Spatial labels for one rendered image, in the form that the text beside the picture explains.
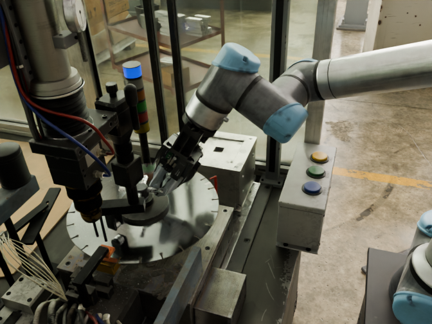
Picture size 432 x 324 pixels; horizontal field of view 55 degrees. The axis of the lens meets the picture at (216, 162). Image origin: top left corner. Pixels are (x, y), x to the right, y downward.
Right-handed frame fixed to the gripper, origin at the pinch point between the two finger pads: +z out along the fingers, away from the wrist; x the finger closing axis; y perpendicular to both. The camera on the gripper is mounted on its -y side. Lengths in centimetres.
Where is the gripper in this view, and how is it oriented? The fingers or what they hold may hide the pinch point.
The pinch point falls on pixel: (160, 189)
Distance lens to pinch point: 91.9
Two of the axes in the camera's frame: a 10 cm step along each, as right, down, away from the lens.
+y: -2.5, 3.9, -8.9
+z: -4.9, 7.4, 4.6
